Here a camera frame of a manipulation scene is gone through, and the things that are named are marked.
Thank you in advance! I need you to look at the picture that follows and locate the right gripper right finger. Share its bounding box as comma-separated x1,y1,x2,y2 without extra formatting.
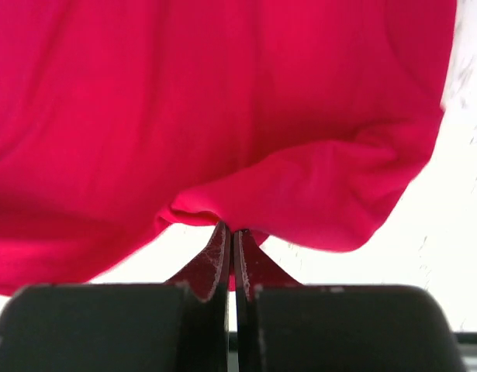
233,230,465,371

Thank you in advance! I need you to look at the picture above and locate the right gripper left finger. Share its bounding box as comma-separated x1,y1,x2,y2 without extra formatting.
0,223,229,371

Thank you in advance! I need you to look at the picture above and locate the crimson red t shirt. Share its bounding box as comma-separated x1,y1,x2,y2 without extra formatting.
0,1,457,295

